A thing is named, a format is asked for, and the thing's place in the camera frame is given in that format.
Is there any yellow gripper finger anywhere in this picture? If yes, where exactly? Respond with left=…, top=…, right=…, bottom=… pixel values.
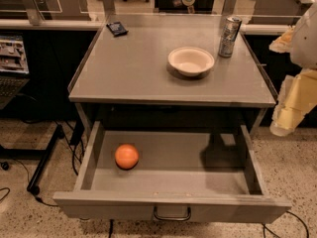
left=269, top=69, right=317, bottom=137
left=268, top=27, right=294, bottom=54

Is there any orange fruit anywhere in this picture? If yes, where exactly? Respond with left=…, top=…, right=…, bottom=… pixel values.
left=115, top=144, right=139, bottom=170

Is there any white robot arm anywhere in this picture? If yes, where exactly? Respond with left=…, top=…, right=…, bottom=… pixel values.
left=269, top=3, right=317, bottom=137

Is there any grey metal counter cabinet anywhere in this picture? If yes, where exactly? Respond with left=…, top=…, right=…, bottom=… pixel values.
left=69, top=14, right=275, bottom=130

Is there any grey open top drawer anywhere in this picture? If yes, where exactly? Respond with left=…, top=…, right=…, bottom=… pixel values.
left=53, top=123, right=291, bottom=223

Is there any silver drink can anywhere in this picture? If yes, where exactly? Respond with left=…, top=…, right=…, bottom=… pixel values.
left=218, top=15, right=242, bottom=58

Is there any white bowl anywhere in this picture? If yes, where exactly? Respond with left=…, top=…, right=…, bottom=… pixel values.
left=167, top=47, right=215, bottom=77

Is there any dark blue snack packet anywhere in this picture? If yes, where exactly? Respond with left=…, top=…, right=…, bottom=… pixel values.
left=106, top=22, right=128, bottom=37

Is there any laptop computer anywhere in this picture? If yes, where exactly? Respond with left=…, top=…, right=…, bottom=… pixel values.
left=0, top=33, right=30, bottom=109

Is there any metal drawer handle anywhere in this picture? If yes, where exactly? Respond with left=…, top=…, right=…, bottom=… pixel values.
left=153, top=206, right=191, bottom=221

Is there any black floor cable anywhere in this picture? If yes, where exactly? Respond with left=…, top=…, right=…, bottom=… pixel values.
left=53, top=121, right=86, bottom=177

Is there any black stand frame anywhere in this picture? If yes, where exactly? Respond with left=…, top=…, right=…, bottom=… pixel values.
left=0, top=125, right=64, bottom=196

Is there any white horizontal rail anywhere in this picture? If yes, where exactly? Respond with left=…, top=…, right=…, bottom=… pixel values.
left=0, top=19, right=105, bottom=31

